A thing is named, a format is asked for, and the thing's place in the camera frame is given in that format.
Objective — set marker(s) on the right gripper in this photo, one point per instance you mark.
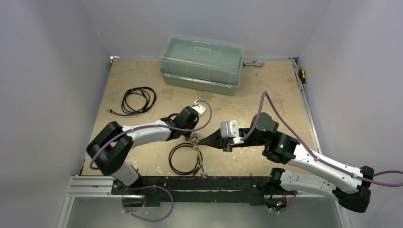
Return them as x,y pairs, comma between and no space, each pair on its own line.
227,142

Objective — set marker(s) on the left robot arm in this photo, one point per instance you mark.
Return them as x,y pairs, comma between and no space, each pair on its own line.
109,149

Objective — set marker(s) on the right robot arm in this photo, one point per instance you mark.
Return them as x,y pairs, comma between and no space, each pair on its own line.
348,185

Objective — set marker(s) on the silver adjustable wrench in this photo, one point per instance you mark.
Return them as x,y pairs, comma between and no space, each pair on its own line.
254,63

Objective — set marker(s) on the yellow black screwdriver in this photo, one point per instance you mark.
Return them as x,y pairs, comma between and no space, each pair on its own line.
302,76

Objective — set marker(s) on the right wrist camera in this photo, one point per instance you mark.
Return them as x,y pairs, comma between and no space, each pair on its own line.
230,131

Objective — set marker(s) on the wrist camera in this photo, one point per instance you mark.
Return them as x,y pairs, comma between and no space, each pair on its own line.
199,107
230,131

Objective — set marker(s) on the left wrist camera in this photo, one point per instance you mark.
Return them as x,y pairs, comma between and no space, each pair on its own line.
199,107

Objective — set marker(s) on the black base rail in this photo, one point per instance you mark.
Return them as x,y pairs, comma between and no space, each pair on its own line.
254,190

